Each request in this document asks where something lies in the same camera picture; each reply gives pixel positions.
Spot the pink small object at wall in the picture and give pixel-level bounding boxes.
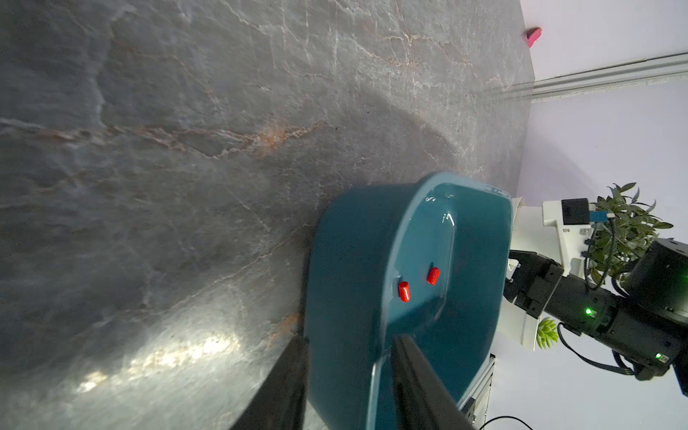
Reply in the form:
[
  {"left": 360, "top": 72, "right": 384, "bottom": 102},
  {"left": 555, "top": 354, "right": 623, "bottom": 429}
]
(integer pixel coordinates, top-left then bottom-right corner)
[{"left": 525, "top": 27, "right": 542, "bottom": 48}]

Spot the teal plastic storage box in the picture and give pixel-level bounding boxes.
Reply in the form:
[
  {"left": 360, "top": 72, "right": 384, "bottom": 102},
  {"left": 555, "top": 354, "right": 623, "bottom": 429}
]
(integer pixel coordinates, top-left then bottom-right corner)
[{"left": 304, "top": 172, "right": 512, "bottom": 429}]

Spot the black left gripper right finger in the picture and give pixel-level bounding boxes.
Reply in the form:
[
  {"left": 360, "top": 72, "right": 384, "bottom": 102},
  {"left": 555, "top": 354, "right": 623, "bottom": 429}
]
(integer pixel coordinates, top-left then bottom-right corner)
[{"left": 391, "top": 334, "right": 476, "bottom": 429}]

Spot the white pot leafy plant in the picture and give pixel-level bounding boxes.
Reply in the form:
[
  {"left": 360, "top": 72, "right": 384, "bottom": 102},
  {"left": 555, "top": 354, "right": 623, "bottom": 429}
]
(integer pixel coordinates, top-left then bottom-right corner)
[{"left": 584, "top": 183, "right": 674, "bottom": 287}]

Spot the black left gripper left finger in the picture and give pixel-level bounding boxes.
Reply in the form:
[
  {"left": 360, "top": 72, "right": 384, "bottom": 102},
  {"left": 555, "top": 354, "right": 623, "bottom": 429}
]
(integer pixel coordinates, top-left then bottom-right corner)
[{"left": 231, "top": 336, "right": 310, "bottom": 430}]

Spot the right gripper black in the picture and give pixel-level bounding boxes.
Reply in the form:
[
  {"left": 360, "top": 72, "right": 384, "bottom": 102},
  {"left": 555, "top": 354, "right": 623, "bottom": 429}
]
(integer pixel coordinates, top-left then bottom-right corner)
[{"left": 503, "top": 250, "right": 564, "bottom": 319}]

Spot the small white pot succulent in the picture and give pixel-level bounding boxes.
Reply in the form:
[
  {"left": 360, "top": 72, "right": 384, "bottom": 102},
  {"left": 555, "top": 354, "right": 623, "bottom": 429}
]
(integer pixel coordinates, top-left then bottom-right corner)
[{"left": 536, "top": 318, "right": 559, "bottom": 349}]

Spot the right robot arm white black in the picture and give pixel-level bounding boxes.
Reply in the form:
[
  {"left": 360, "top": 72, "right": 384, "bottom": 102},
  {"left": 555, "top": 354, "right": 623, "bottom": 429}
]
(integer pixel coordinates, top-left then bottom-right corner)
[{"left": 497, "top": 190, "right": 687, "bottom": 389}]

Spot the red sleeve lone piece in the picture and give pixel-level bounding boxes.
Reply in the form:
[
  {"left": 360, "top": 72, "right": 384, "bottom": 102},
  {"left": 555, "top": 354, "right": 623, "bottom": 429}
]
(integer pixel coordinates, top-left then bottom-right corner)
[{"left": 426, "top": 267, "right": 441, "bottom": 286}]

